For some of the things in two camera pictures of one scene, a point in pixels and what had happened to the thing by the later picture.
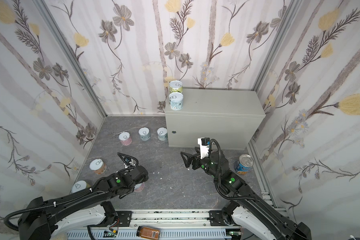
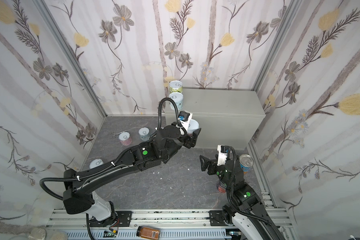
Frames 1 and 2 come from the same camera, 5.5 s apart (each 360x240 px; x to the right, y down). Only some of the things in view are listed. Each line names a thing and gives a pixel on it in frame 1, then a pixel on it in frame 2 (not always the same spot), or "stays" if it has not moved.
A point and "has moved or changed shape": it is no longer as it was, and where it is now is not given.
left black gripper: [138, 174] → [190, 139]
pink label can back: [125, 138] stays
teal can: [176, 100] stays
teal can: [162, 133] has moved or changed shape
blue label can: [245, 163] stays
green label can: [175, 86] stays
